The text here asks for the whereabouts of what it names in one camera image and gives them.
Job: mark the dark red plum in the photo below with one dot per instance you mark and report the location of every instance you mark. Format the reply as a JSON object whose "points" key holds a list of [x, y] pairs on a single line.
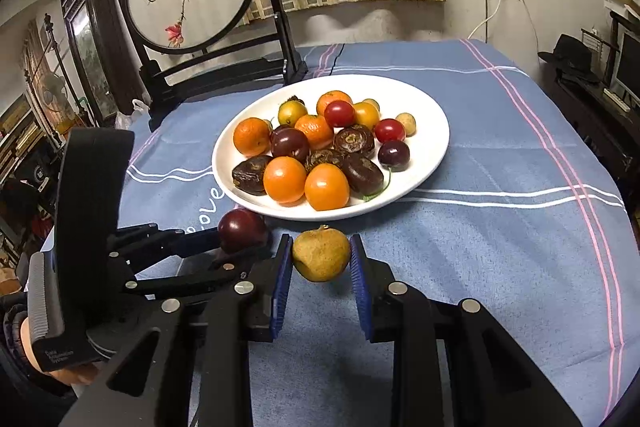
{"points": [[289, 143], [242, 229]]}

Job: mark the textured orange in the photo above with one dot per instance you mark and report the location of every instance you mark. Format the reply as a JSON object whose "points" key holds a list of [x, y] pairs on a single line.
{"points": [[251, 136]]}

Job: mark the dark wooden side desk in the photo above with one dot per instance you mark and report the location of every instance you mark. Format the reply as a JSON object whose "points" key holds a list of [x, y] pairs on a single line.
{"points": [[590, 117]]}

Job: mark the green-orange tomato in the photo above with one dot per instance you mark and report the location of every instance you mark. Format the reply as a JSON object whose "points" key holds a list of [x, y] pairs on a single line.
{"points": [[292, 112]]}

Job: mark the blue striped tablecloth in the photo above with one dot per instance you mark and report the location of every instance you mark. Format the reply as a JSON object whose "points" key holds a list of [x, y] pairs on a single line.
{"points": [[500, 257]]}

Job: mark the dark red cherry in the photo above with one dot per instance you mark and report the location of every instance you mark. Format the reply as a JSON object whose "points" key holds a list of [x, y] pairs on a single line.
{"points": [[393, 155]]}

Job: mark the white standing fan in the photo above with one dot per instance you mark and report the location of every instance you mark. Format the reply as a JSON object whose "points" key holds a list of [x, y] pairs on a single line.
{"points": [[52, 89]]}

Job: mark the yellow cherry tomato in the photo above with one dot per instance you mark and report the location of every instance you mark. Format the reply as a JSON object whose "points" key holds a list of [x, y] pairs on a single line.
{"points": [[367, 117]]}

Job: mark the smooth orange tomato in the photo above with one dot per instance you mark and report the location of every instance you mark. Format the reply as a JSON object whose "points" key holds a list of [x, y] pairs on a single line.
{"points": [[326, 186], [284, 179]]}

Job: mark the dark brown water chestnut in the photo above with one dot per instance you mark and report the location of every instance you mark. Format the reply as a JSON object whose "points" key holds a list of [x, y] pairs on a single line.
{"points": [[251, 175], [296, 99], [362, 174], [354, 140], [320, 158]]}

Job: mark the person's left forearm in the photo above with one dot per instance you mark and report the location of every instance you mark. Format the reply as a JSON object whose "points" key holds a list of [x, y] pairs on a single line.
{"points": [[10, 327]]}

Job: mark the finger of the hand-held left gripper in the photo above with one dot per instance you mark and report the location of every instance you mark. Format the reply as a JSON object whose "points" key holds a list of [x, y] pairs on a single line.
{"points": [[200, 277], [165, 239]]}

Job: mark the person's left hand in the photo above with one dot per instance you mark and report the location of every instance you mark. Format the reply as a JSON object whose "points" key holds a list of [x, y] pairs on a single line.
{"points": [[31, 347]]}

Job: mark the black hat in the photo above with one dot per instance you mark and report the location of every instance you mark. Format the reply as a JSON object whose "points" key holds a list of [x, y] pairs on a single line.
{"points": [[570, 54]]}

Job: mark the white oval plate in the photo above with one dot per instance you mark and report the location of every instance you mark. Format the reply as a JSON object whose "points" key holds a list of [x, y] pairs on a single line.
{"points": [[422, 157]]}

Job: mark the red cherry tomato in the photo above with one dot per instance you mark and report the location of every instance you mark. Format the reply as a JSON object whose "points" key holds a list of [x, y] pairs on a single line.
{"points": [[339, 113], [389, 130]]}

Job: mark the computer monitor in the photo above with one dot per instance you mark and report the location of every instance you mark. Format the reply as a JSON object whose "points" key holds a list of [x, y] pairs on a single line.
{"points": [[630, 62]]}

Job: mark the cluttered bookshelf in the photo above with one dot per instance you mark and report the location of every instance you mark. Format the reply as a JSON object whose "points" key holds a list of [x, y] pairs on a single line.
{"points": [[20, 132]]}

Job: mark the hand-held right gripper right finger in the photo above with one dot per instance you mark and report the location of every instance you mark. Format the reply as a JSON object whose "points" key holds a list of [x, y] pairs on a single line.
{"points": [[361, 289]]}

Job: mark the small orange mandarin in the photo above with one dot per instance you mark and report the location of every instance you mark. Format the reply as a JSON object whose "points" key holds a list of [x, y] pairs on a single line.
{"points": [[332, 97], [314, 131]]}

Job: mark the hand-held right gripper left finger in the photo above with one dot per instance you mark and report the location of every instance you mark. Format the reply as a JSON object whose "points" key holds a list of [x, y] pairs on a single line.
{"points": [[280, 289]]}

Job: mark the small brown longan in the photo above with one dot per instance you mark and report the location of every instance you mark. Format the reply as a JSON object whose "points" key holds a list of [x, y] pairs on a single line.
{"points": [[372, 102], [405, 124]]}

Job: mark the white plastic bag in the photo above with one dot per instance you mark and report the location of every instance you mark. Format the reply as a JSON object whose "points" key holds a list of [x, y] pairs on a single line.
{"points": [[130, 117]]}

